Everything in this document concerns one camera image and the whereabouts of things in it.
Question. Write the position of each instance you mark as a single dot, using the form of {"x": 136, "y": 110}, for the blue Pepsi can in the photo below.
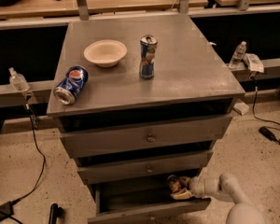
{"x": 68, "y": 90}

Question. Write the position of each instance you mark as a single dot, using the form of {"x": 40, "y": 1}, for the wooden desk left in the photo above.
{"x": 53, "y": 8}

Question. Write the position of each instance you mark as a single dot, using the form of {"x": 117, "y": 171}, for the white paper bowl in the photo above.
{"x": 105, "y": 53}

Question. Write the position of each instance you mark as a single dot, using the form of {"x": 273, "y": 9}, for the grey open bottom drawer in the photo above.
{"x": 129, "y": 201}

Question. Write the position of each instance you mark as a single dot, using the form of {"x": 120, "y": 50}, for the black power adapter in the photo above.
{"x": 267, "y": 133}

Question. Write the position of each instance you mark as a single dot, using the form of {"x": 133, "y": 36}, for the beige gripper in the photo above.
{"x": 197, "y": 185}

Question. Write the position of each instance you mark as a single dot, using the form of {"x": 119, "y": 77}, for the grey top drawer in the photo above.
{"x": 144, "y": 135}

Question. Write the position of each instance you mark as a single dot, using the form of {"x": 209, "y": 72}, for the grey wooden drawer cabinet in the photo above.
{"x": 189, "y": 81}

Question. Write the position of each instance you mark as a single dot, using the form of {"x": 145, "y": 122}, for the crushed orange soda can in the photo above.
{"x": 175, "y": 184}

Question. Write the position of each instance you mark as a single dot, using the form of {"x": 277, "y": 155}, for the clear plastic water bottle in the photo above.
{"x": 238, "y": 55}

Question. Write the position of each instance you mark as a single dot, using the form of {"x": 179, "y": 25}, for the tall blue energy can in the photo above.
{"x": 148, "y": 46}

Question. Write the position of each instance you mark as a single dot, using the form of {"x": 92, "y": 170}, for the white paper packet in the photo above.
{"x": 253, "y": 62}

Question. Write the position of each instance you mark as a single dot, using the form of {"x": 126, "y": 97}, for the black cylinder on floor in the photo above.
{"x": 55, "y": 212}

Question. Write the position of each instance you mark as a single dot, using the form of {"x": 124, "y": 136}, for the grey middle drawer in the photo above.
{"x": 166, "y": 164}

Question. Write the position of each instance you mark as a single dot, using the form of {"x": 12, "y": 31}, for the small white floor block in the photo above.
{"x": 241, "y": 108}

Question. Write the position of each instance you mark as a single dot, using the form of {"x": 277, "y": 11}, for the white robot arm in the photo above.
{"x": 225, "y": 188}

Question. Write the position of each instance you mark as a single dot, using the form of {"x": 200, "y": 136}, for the clear sanitizer pump bottle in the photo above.
{"x": 18, "y": 81}

